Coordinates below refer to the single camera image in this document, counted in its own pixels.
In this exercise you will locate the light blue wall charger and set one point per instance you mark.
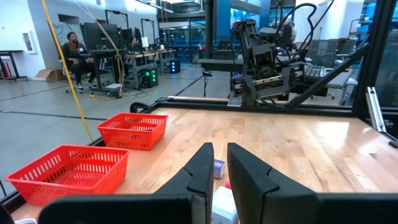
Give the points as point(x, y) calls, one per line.
point(224, 205)

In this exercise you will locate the red plastic mesh basket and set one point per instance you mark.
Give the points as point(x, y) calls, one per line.
point(62, 186)
point(130, 140)

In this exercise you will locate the wooden top work table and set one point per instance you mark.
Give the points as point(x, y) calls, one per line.
point(140, 56)

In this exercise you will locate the person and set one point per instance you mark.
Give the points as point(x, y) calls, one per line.
point(74, 53)
point(134, 43)
point(289, 34)

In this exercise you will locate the small pink wall charger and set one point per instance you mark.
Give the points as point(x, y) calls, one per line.
point(228, 184)

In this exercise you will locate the cardboard box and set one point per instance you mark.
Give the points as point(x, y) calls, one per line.
point(51, 75)

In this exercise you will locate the computer tower green lights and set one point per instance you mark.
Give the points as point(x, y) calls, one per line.
point(150, 77)

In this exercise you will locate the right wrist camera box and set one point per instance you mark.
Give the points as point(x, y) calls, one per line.
point(264, 57)

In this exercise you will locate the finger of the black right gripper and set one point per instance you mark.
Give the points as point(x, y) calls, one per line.
point(250, 87)
point(293, 74)

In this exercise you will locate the large display screen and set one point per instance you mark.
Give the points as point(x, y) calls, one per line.
point(224, 18)

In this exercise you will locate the white wall box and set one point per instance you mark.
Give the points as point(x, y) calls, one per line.
point(29, 42)

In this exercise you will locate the silver aluminium bracket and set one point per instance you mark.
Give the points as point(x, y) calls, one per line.
point(374, 109)

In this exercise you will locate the computer tower blue lights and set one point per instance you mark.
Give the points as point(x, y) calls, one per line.
point(175, 66)

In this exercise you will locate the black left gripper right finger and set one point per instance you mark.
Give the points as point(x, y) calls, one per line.
point(255, 193)

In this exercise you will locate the black monitor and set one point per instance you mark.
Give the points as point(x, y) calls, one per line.
point(99, 35)

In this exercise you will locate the black aluminium table frame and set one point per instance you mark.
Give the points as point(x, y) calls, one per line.
point(199, 104)

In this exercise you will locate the black desk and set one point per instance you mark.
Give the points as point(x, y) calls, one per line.
point(217, 63)

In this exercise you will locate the dark office desk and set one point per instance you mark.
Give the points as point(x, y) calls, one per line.
point(102, 51)

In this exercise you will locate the black keyboard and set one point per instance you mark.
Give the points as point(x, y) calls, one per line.
point(315, 71)

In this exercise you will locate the black side table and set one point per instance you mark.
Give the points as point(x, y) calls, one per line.
point(6, 51)

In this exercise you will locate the grey floor box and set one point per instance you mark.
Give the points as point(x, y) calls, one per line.
point(113, 87)

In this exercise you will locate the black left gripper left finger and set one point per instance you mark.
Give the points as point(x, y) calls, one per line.
point(199, 186)

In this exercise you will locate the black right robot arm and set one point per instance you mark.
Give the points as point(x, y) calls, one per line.
point(245, 37)

